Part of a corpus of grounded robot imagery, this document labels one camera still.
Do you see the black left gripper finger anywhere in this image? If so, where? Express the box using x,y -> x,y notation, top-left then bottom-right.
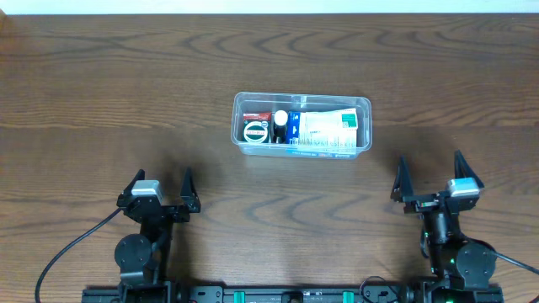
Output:
122,169 -> 145,197
180,167 -> 201,209

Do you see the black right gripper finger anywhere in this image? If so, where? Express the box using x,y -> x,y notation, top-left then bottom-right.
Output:
391,156 -> 414,200
454,150 -> 484,189

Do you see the blue medicine packet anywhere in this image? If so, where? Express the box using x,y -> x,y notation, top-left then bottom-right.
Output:
286,111 -> 358,148

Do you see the white green medicine box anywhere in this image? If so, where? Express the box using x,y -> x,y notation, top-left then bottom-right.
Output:
300,108 -> 359,130

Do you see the green Zam-Buk box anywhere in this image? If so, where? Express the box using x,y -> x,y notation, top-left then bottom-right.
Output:
243,120 -> 270,144

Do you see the red Panadol box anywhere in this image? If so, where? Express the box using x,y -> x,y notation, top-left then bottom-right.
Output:
243,112 -> 272,123

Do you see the black bottle white cap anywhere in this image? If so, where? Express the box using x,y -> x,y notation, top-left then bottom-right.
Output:
272,110 -> 288,144

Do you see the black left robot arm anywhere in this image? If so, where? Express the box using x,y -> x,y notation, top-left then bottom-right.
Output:
115,168 -> 201,302

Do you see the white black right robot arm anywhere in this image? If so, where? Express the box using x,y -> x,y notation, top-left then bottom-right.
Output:
391,151 -> 504,303

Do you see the clear plastic container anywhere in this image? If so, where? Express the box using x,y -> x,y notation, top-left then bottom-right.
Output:
231,92 -> 372,159

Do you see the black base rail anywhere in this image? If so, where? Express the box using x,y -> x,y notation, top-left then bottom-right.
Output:
82,284 -> 504,303

